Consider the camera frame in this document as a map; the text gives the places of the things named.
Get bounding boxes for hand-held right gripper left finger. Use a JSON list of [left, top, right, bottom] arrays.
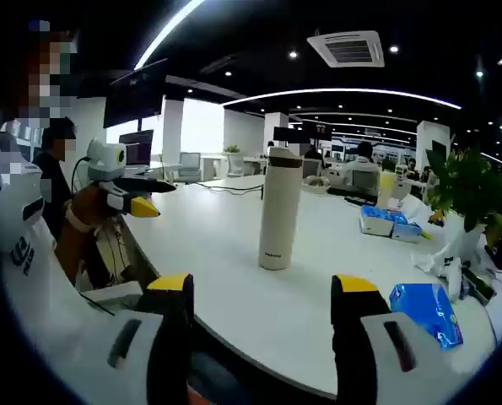
[[88, 273, 196, 405]]

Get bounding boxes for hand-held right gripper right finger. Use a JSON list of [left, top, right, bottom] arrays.
[[330, 273, 467, 405]]

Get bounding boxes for white water cup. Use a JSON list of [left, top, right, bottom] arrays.
[[257, 162, 304, 272]]

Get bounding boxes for white brown cup lid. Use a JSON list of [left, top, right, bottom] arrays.
[[267, 146, 305, 166]]

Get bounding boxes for pale yellow drink cup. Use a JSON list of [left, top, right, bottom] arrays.
[[376, 170, 398, 211]]

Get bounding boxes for grey office chair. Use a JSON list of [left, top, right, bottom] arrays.
[[177, 151, 202, 183], [351, 168, 381, 198]]

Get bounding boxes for white table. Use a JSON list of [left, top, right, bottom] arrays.
[[121, 173, 502, 400]]

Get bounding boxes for hanging black television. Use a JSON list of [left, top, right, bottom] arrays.
[[102, 57, 169, 130]]

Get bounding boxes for blue tissue pack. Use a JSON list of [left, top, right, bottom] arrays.
[[391, 210, 424, 245], [359, 204, 396, 238], [388, 282, 465, 352]]

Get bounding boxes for white shelf rack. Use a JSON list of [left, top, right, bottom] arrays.
[[0, 117, 45, 149]]

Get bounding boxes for white office chair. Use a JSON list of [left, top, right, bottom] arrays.
[[226, 151, 254, 177]]

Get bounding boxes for person's white shirt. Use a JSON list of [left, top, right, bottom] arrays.
[[1, 219, 163, 405]]

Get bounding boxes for curved ceiling light strip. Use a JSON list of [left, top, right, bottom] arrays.
[[222, 87, 463, 111], [133, 0, 207, 71]]

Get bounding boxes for white plant wrapping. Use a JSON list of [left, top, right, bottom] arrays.
[[409, 194, 478, 303]]

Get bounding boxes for black keyboard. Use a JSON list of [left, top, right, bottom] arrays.
[[343, 194, 378, 208]]

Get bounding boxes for small black box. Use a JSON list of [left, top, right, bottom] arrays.
[[460, 267, 497, 307]]

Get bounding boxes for black flat device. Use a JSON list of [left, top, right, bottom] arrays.
[[327, 185, 381, 202]]

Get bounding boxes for yellow packet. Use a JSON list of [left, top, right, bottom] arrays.
[[418, 208, 448, 242]]

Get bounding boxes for glass bowl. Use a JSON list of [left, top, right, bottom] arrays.
[[303, 174, 332, 195]]

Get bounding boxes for green leafy plant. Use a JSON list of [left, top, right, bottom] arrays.
[[424, 133, 502, 271]]

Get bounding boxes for black pillar monitor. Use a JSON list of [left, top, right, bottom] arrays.
[[430, 139, 448, 164]]

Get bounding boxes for ceiling air conditioner vent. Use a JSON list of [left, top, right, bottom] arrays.
[[305, 30, 386, 69]]

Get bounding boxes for black table cable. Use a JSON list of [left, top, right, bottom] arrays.
[[202, 181, 265, 199]]

